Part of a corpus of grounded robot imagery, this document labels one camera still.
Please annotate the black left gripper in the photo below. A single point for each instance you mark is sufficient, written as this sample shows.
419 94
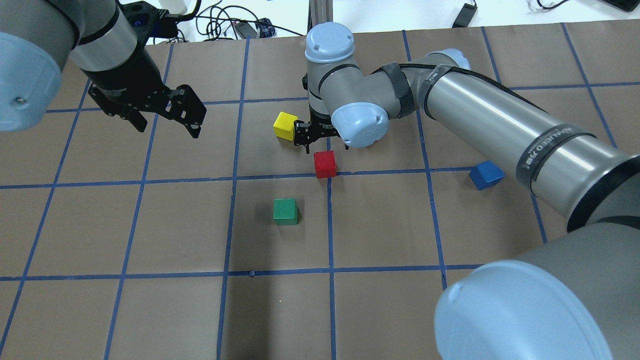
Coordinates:
125 71

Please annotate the red wooden block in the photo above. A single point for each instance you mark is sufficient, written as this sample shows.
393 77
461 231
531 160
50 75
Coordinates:
325 164

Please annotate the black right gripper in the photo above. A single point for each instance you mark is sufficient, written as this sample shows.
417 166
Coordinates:
318 130

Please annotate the aluminium frame post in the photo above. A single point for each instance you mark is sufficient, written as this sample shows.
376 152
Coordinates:
319 11

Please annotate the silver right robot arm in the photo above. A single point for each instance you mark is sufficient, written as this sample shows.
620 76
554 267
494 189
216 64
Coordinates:
576 298

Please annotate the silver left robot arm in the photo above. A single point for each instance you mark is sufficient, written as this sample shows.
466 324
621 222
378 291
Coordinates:
106 40

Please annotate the blue wooden block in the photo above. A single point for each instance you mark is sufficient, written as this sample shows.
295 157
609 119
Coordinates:
486 175

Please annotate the yellow wooden block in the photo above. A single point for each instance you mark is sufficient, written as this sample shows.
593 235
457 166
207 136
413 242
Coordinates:
284 126

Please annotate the black power adapter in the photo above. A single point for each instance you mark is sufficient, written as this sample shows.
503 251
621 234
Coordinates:
465 15

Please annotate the brown paper table mat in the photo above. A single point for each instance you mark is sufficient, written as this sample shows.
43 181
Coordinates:
122 245

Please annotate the green wooden block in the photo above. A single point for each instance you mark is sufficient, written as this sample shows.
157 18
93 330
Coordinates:
285 212

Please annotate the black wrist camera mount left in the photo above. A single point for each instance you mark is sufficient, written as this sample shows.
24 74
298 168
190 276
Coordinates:
149 21

